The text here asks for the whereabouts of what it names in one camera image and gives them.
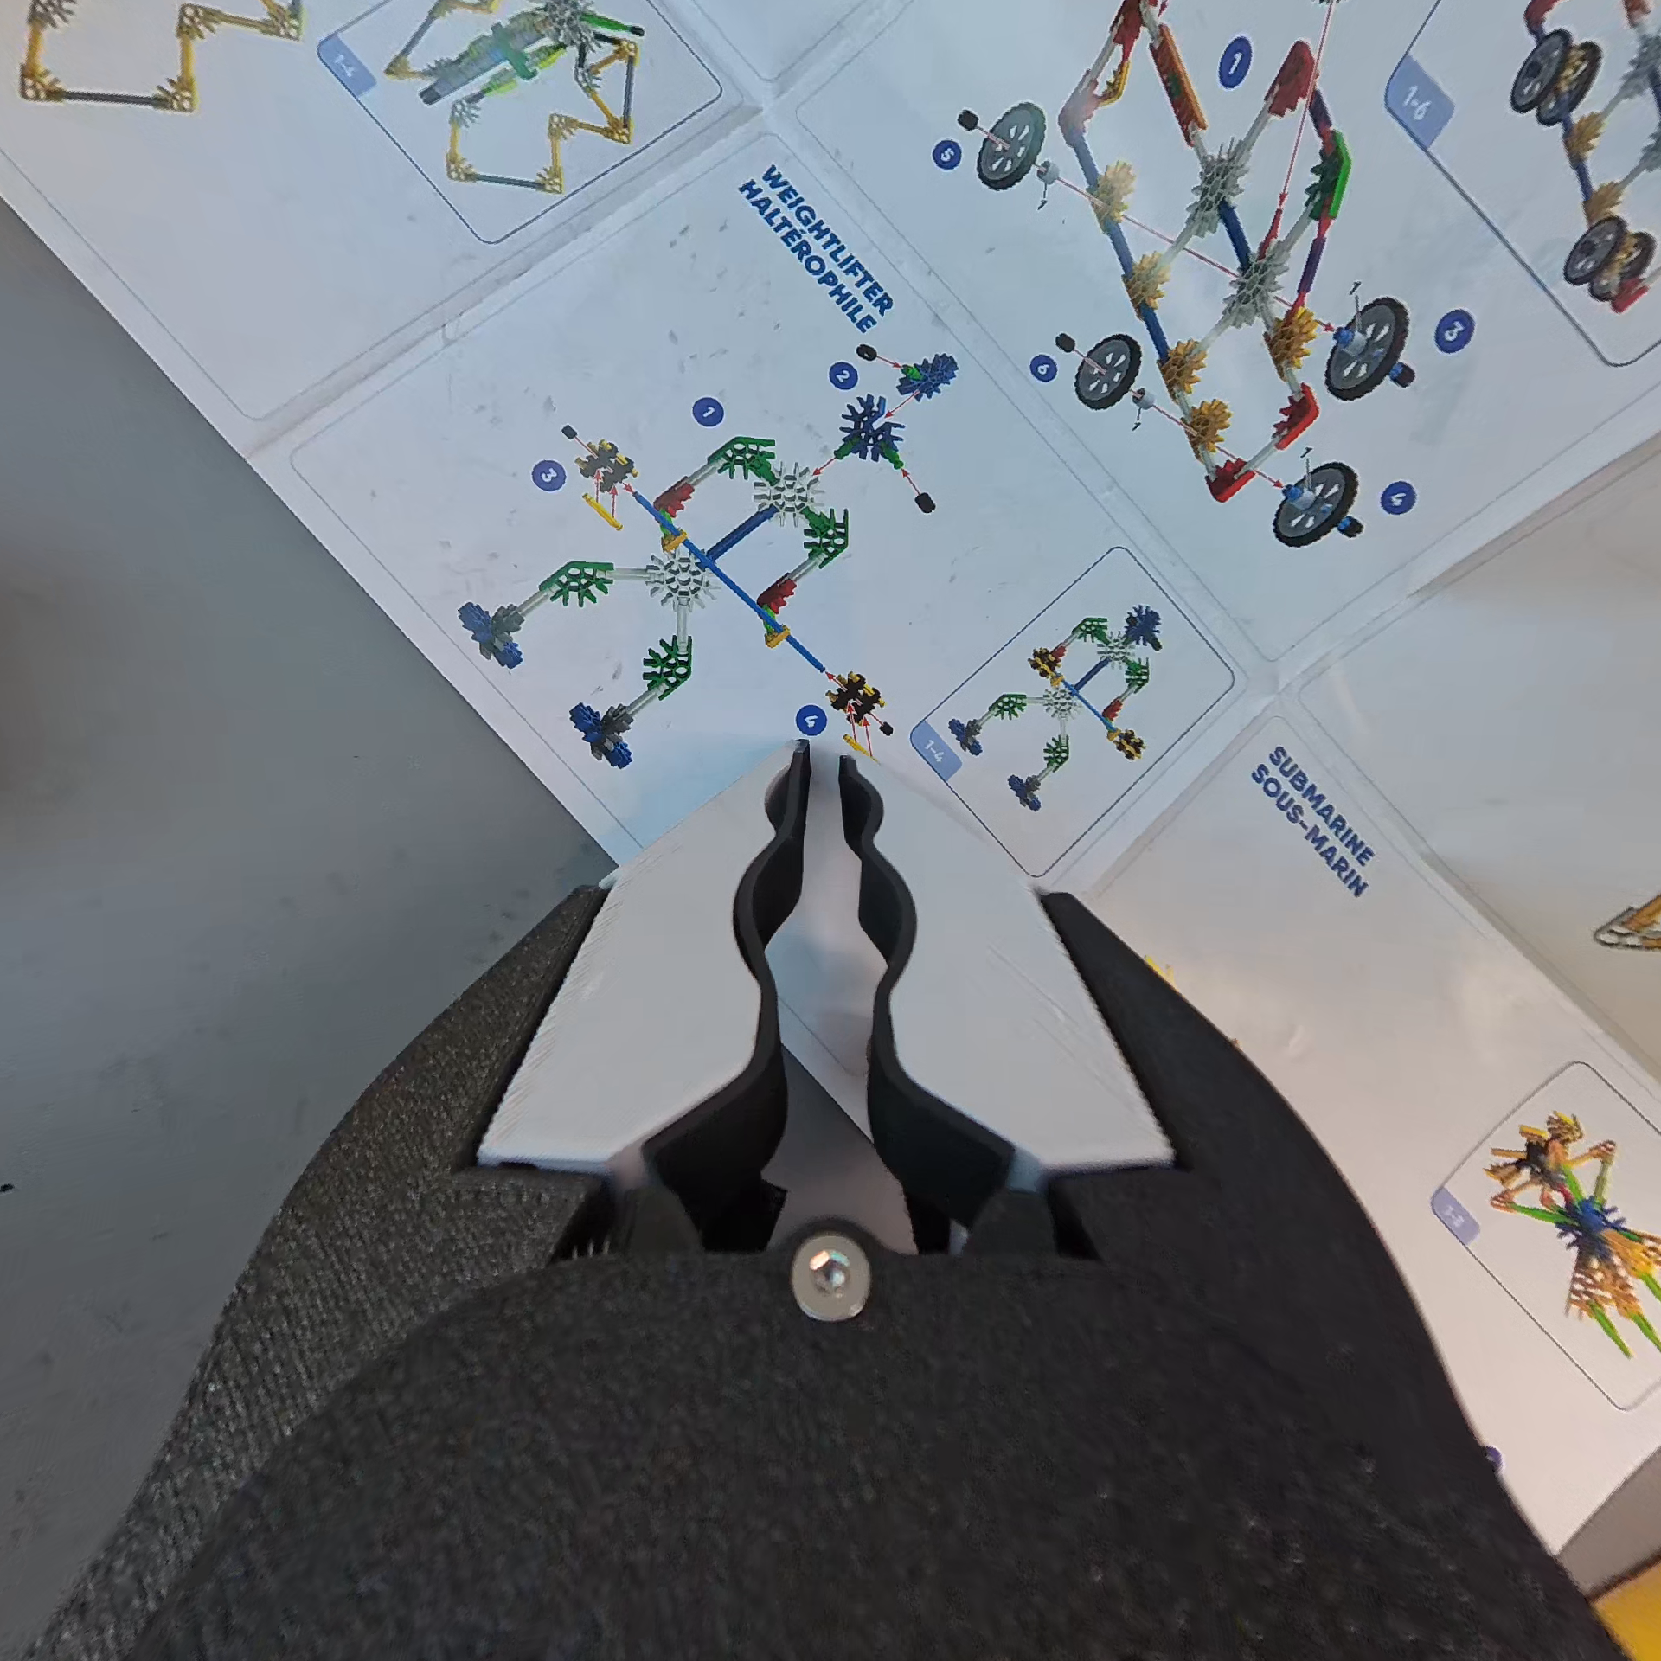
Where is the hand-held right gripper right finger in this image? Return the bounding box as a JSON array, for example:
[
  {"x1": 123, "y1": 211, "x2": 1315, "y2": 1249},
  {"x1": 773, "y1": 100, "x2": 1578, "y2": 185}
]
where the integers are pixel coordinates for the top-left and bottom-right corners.
[{"x1": 844, "y1": 752, "x2": 1178, "y2": 1226}]

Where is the toy instruction poster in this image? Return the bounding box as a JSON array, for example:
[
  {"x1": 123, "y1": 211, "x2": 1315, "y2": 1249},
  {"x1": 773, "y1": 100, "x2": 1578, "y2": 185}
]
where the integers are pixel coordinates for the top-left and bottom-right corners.
[{"x1": 0, "y1": 0, "x2": 1661, "y2": 1558}]

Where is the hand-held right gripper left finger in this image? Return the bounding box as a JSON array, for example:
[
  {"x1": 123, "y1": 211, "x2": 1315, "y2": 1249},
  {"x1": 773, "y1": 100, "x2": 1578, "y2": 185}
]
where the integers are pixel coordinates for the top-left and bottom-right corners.
[{"x1": 481, "y1": 747, "x2": 815, "y2": 1226}]

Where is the grey desk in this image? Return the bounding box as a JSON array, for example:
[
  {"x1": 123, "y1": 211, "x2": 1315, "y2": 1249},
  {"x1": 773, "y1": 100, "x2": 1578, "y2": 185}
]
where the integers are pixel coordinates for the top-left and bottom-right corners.
[{"x1": 0, "y1": 202, "x2": 1661, "y2": 1661}]

